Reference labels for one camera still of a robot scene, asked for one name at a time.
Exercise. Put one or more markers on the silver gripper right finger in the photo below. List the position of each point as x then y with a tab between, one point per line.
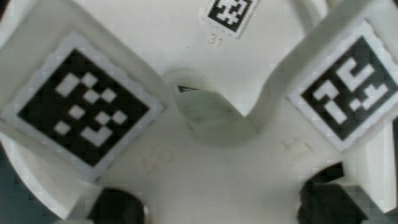
334	204

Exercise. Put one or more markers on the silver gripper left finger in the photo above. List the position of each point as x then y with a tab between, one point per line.
109	207

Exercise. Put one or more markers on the white cylindrical table leg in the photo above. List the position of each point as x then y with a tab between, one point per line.
215	121

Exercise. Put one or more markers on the white round table top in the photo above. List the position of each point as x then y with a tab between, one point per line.
178	36

